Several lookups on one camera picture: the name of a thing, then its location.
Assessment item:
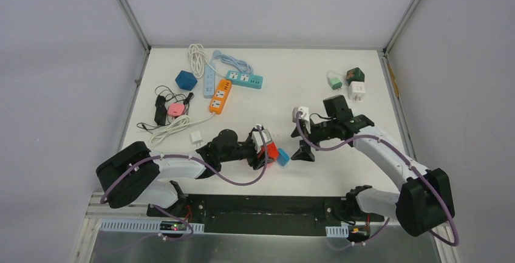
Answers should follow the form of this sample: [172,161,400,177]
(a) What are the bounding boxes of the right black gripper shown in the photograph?
[291,118,337,162]

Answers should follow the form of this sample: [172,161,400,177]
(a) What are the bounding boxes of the red cube adapter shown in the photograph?
[264,142,279,165]

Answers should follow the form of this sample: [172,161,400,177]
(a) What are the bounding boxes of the blue small adapter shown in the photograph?
[277,148,290,168]

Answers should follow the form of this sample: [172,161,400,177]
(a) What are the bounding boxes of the white charger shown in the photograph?
[190,131,203,147]

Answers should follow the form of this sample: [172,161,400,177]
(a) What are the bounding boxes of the light green plug charger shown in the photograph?
[327,70,344,91]

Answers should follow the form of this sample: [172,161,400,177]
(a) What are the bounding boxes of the white tiger cube adapter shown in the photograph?
[347,81,366,101]

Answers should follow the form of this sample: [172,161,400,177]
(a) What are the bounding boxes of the dark green dragon cube adapter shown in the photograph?
[346,67,365,85]

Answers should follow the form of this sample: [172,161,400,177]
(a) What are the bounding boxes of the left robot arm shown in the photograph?
[95,125,279,217]

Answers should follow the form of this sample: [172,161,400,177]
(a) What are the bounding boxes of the orange power strip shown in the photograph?
[208,79,232,115]

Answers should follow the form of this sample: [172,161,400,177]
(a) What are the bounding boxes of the teal power strip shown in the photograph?
[225,70,264,89]

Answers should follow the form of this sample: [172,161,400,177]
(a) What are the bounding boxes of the pink round adapter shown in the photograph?
[167,103,186,117]

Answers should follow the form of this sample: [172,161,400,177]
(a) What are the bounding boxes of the light blue power strip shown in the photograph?
[203,64,216,98]

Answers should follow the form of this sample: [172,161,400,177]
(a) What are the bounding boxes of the blue cube adapter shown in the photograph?
[175,70,197,91]

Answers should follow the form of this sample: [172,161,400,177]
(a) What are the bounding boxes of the white cable of orange strip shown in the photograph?
[148,112,216,146]

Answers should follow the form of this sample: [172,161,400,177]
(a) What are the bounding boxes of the light blue cable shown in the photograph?
[211,50,254,76]

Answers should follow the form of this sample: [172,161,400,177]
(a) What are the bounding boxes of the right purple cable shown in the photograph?
[295,111,460,251]

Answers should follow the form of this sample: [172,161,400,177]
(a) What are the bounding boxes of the black power adapter with cable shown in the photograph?
[136,85,194,133]

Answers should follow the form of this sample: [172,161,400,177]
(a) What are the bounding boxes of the white coiled cable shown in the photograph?
[188,44,208,80]

